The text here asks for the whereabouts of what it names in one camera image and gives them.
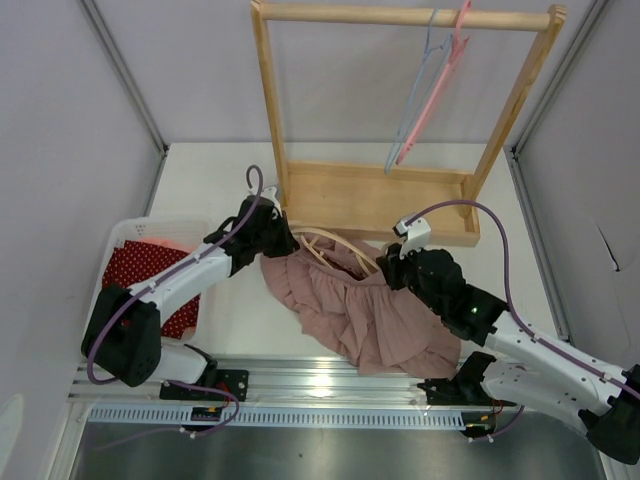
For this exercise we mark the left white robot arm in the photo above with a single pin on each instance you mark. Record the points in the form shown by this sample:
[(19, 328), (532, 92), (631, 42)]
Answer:
[(123, 335)]

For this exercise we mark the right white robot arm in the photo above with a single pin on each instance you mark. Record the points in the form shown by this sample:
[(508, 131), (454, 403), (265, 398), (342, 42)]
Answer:
[(598, 399)]

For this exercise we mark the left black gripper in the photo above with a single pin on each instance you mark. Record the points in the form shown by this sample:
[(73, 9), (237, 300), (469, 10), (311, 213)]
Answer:
[(287, 244)]

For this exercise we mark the pink skirt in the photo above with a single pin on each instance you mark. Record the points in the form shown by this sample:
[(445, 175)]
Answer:
[(378, 330)]

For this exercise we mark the white plastic basket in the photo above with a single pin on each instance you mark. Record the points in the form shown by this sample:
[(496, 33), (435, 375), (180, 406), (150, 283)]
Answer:
[(127, 261)]

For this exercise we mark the salmon pink cloth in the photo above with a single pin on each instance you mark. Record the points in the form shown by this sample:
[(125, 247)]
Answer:
[(168, 243)]

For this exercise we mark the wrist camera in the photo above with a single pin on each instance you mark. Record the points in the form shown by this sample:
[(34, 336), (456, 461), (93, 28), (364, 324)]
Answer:
[(414, 233), (272, 194)]

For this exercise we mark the pink plastic hanger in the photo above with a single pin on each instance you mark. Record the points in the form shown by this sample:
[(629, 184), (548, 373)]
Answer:
[(459, 46)]

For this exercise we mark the beige plastic hanger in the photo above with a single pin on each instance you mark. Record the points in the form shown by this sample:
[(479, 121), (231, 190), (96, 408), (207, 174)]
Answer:
[(336, 252)]

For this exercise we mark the blue plastic hanger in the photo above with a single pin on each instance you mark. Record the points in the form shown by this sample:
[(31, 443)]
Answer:
[(432, 64)]

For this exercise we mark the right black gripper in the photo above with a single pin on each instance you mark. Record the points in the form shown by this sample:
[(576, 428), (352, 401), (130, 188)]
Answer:
[(391, 265)]

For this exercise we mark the wooden clothes rack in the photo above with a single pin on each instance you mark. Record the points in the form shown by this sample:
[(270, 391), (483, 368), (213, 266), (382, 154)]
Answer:
[(361, 200)]

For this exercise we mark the aluminium mounting rail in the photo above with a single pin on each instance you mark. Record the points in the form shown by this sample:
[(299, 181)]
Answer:
[(315, 392)]

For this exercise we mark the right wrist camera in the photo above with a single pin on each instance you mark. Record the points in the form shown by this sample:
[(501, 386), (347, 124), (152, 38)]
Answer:
[(414, 233)]

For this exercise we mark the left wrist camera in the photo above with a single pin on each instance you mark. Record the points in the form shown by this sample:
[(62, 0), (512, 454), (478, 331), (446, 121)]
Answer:
[(272, 194)]

